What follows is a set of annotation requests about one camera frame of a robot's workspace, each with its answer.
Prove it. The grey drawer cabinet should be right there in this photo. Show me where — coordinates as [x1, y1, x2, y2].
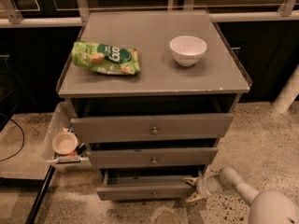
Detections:
[55, 10, 253, 189]

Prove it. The grey middle drawer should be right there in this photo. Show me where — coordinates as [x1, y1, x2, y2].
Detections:
[88, 147, 218, 168]

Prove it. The white bowl on cabinet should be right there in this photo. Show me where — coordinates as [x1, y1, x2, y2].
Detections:
[169, 35, 207, 67]

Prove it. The grey drawer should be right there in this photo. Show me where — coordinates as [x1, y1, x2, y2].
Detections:
[96, 166, 200, 201]
[88, 147, 218, 168]
[71, 113, 234, 143]

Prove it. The black cable on floor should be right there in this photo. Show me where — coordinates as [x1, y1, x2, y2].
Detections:
[0, 117, 26, 162]

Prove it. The grey top drawer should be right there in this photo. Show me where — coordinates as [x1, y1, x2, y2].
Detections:
[71, 113, 234, 143]

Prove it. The green snack bag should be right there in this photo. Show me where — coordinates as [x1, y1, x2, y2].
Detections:
[71, 41, 140, 75]

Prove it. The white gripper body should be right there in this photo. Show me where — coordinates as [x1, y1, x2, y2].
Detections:
[196, 175, 220, 197]

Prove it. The metal railing frame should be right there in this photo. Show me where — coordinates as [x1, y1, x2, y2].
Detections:
[0, 0, 299, 27]

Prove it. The white pipe post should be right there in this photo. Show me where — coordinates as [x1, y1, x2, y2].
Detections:
[273, 64, 299, 114]

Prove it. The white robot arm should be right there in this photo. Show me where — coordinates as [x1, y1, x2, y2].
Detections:
[184, 167, 299, 224]

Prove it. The small beige bowl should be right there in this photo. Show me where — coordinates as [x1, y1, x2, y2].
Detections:
[51, 132, 78, 155]

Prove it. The grey bottom drawer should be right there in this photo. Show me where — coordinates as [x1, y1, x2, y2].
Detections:
[96, 166, 200, 201]

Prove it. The black floor bar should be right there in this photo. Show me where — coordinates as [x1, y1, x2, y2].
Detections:
[25, 165, 55, 224]

